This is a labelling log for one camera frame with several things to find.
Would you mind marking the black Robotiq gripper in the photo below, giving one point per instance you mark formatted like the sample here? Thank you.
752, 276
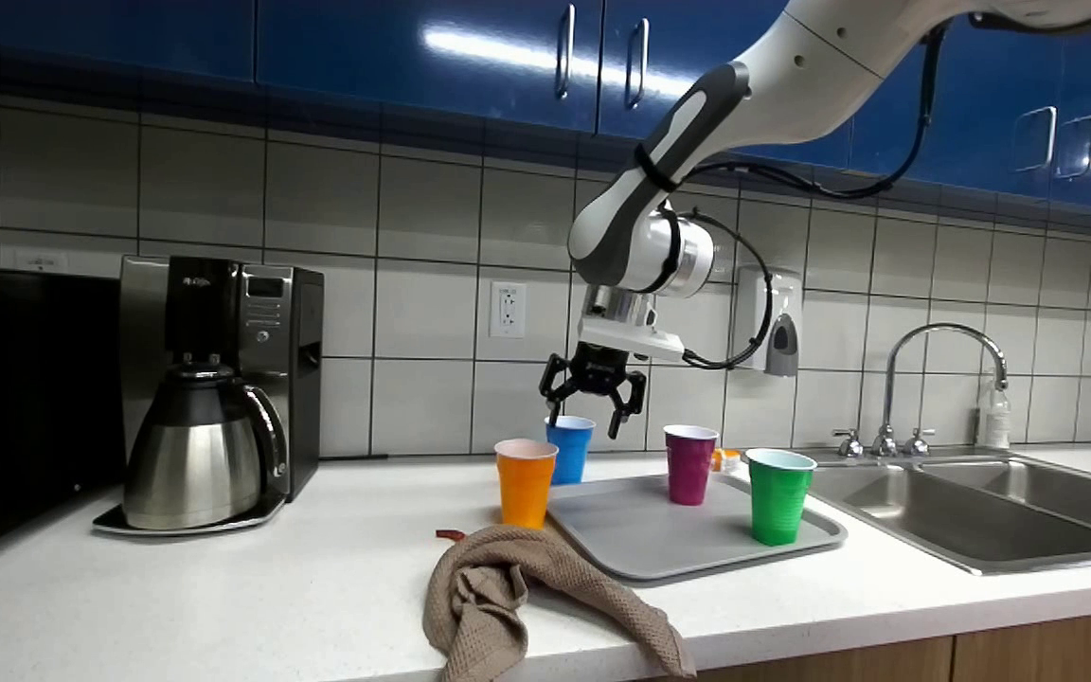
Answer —
602, 370

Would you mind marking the blue plastic cup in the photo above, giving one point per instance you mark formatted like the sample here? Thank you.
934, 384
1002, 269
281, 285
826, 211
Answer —
570, 447

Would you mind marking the orange plastic cup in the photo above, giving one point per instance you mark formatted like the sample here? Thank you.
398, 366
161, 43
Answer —
526, 492

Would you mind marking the purple plastic cup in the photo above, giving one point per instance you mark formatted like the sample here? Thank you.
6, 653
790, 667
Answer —
690, 472

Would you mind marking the green plastic cup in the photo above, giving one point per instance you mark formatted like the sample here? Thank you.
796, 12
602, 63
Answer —
778, 505

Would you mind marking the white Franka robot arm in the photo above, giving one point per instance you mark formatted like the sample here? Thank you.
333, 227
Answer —
776, 78

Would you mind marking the grey plastic tray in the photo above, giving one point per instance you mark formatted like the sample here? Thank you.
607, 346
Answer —
646, 534

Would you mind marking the orange snack wrapper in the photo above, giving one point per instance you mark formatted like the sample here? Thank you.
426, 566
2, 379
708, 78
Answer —
730, 454

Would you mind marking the brown cloth towel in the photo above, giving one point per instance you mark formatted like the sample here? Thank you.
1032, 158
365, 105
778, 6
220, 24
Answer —
493, 591

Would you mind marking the black steel coffee maker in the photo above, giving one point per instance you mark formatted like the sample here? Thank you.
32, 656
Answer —
281, 366

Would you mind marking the chrome gooseneck faucet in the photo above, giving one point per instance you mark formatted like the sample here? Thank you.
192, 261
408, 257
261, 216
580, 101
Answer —
939, 327

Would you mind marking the steel coffee carafe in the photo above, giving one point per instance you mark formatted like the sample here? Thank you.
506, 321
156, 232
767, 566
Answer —
200, 459

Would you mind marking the dish soap bottle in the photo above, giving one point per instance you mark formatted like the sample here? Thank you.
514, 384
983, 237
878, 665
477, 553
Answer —
994, 418

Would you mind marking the stainless steel double sink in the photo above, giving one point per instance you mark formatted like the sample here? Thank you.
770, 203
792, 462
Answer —
988, 514

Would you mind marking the wooden base cabinet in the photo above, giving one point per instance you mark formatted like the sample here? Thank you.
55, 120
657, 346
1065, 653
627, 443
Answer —
1023, 650

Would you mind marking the black microwave oven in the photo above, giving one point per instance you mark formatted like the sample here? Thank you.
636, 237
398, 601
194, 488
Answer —
19, 401

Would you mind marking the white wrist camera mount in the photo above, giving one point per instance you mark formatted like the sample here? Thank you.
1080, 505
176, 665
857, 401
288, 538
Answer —
627, 339

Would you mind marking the white wall outlet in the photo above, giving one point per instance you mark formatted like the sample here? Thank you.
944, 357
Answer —
509, 307

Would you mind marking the blue wall cabinet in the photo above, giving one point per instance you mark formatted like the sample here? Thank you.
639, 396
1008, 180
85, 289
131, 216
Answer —
192, 40

